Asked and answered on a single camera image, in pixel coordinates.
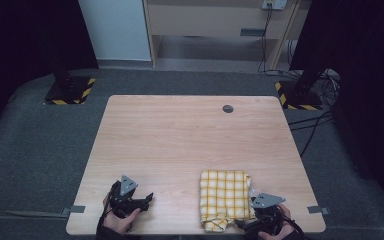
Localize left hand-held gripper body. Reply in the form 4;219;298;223
108;174;142;220

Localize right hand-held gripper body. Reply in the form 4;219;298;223
246;192;287;240

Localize yellow plaid shirt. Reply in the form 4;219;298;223
198;169;257;233

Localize person's left hand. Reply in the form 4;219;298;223
102;194;142;235

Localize person's right hand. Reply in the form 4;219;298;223
258;203;295;240

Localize grey tape piece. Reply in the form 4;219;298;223
60;205;87;217
306;205;331;216

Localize black stand base hazard stripes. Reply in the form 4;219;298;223
43;49;97;106
274;59;328;111

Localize black curtain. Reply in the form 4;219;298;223
0;0;100;144
289;0;384;218

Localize white panel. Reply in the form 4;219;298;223
77;0;153;62

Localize light wooden shelf unit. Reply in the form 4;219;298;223
142;0;304;70

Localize white power strip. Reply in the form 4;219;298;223
261;0;289;11

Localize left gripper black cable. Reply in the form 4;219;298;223
96;199;112;234

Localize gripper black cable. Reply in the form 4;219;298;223
96;199;112;234
279;213;308;240

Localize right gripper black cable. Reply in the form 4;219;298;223
279;213;308;240

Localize black floor cable bundle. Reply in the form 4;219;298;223
263;68;342;158

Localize black hanging power cable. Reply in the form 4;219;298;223
257;3;275;73

